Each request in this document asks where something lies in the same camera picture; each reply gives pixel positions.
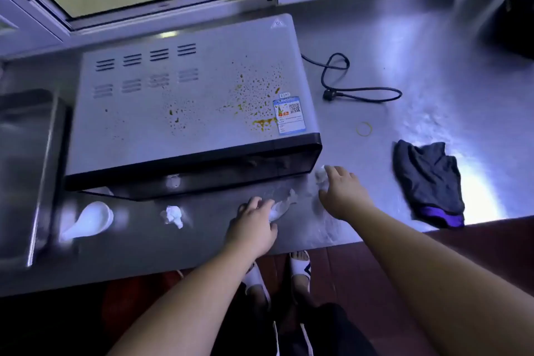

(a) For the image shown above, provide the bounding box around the person's left white slipper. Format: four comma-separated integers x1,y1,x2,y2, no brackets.
244,261,272,310

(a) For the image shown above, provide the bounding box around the black power cable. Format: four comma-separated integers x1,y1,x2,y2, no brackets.
301,52,403,104

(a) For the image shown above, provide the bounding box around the grey purple cloth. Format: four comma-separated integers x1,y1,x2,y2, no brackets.
392,139,466,229

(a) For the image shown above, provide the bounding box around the stainless steel tray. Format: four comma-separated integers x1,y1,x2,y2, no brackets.
0,88,74,273

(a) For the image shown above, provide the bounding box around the white window frame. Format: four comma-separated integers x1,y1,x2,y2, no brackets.
0,0,278,60

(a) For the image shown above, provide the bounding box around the black induction cooker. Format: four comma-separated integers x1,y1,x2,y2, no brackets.
492,0,534,60

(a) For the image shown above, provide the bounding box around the silver microwave black door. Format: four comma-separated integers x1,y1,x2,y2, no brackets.
65,13,323,201

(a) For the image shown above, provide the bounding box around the person's right forearm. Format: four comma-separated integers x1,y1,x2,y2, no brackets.
345,200,534,356

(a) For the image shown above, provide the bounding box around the person's left hand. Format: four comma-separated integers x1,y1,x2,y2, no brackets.
224,196,279,260

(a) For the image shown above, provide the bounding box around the person's right white slipper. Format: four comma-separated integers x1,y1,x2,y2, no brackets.
289,250,313,294

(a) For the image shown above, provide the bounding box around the person's white slipper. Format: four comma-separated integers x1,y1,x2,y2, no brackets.
289,250,313,294
244,261,272,310

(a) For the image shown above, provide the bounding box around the person's right hand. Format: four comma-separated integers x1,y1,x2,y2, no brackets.
318,165,377,222

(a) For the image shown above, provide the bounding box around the person's left forearm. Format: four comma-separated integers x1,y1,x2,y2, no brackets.
106,241,270,356

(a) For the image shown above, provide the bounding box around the white ceramic spoon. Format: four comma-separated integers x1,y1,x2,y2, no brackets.
58,200,115,243

